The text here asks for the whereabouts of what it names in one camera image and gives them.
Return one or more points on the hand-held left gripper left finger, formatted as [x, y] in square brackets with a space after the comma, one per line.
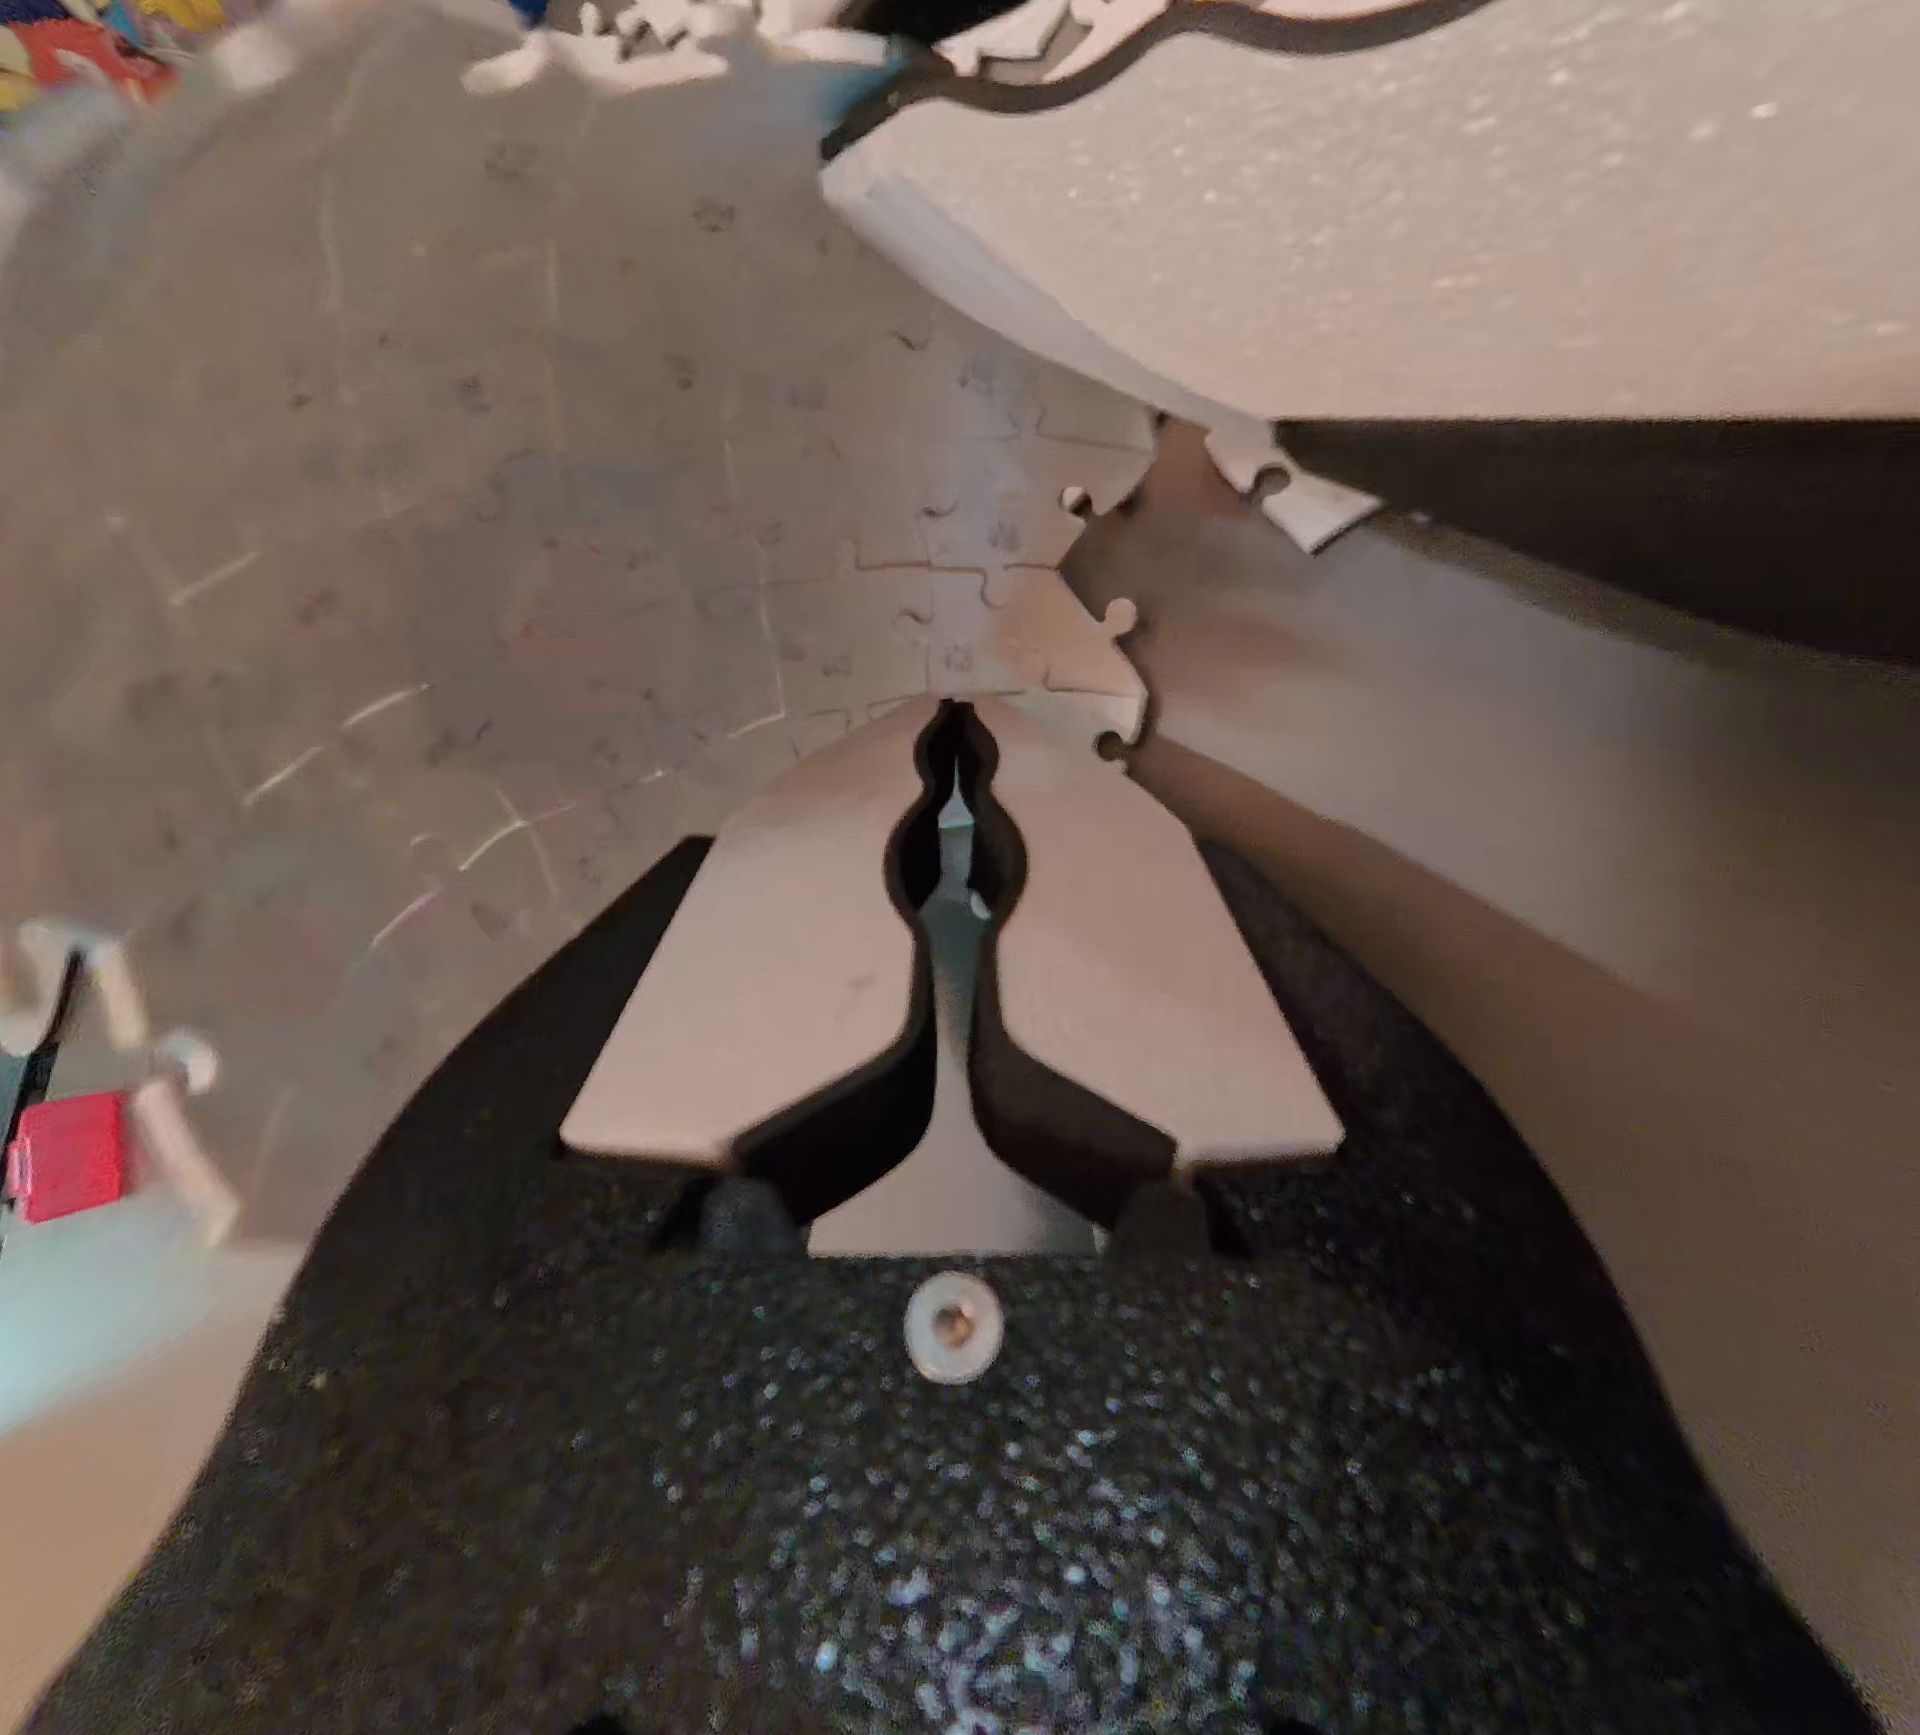
[751, 986]

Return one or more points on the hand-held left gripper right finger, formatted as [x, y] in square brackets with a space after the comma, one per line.
[1154, 1000]

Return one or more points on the white puzzle piece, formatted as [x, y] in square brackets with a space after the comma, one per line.
[630, 63]
[1305, 498]

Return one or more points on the partly built puzzle ball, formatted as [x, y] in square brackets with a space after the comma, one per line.
[450, 490]

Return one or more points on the small red plastic block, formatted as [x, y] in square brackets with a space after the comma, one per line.
[68, 1158]

